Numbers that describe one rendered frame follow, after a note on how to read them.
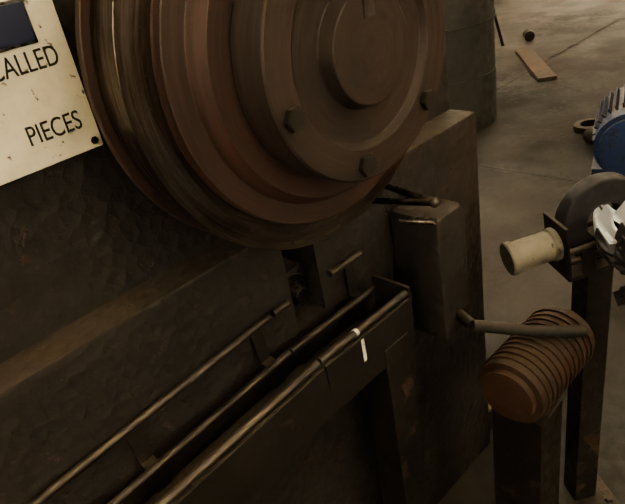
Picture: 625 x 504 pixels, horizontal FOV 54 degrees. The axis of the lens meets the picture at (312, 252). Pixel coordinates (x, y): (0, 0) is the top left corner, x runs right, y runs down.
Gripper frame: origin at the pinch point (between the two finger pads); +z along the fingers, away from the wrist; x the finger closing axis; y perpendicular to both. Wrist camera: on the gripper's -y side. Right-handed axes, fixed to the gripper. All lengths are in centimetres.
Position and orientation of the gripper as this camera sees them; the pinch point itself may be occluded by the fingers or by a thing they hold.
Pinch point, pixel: (600, 213)
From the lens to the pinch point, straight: 115.9
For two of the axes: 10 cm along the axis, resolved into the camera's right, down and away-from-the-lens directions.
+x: -9.7, 2.3, -0.7
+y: -1.1, -6.8, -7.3
